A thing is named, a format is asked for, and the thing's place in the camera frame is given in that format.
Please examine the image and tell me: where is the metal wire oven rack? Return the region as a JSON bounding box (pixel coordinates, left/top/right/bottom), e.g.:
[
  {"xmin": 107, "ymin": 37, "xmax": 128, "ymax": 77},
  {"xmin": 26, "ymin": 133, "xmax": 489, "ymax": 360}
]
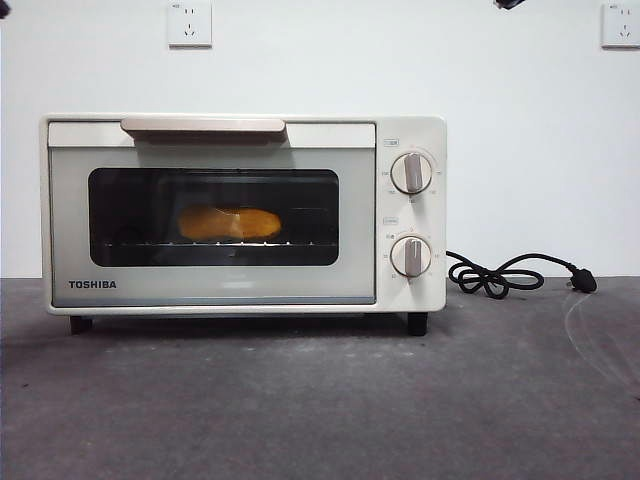
[{"xmin": 102, "ymin": 240, "xmax": 321, "ymax": 249}]

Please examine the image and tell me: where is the round beige timer knob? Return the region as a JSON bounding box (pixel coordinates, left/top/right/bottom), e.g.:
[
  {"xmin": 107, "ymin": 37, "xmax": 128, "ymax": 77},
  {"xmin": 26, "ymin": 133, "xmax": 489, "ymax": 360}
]
[{"xmin": 389, "ymin": 236, "xmax": 433, "ymax": 279}]

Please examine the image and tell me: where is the yellow corn cob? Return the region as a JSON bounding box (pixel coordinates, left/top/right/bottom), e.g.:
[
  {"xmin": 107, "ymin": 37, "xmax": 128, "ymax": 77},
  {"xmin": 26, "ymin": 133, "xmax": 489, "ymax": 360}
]
[{"xmin": 178, "ymin": 205, "xmax": 283, "ymax": 240}]

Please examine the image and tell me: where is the white Toshiba toaster oven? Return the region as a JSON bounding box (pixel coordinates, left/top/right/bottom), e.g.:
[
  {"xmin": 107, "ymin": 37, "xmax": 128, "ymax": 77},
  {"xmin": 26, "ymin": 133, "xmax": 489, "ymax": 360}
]
[{"xmin": 38, "ymin": 112, "xmax": 449, "ymax": 337}]

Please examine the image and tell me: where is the white wall socket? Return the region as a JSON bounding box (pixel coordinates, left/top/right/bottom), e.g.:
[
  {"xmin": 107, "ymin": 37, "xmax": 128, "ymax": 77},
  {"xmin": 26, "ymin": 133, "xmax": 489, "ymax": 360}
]
[
  {"xmin": 600, "ymin": 2, "xmax": 640, "ymax": 50},
  {"xmin": 167, "ymin": 1, "xmax": 213, "ymax": 50}
]

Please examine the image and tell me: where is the glass oven door with handle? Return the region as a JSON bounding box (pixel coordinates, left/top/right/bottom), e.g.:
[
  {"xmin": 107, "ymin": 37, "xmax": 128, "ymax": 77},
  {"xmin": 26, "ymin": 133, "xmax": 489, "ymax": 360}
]
[{"xmin": 47, "ymin": 117, "xmax": 378, "ymax": 307}]

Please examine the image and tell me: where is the black power cable with plug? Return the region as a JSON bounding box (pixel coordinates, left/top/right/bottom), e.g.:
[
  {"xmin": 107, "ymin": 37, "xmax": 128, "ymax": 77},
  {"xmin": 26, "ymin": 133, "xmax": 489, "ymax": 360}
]
[{"xmin": 446, "ymin": 249, "xmax": 599, "ymax": 296}]

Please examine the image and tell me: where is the round beige temperature knob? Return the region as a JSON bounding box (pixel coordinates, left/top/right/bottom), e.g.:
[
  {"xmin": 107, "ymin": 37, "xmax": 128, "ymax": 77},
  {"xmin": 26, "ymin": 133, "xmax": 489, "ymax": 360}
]
[{"xmin": 389, "ymin": 152, "xmax": 434, "ymax": 196}]

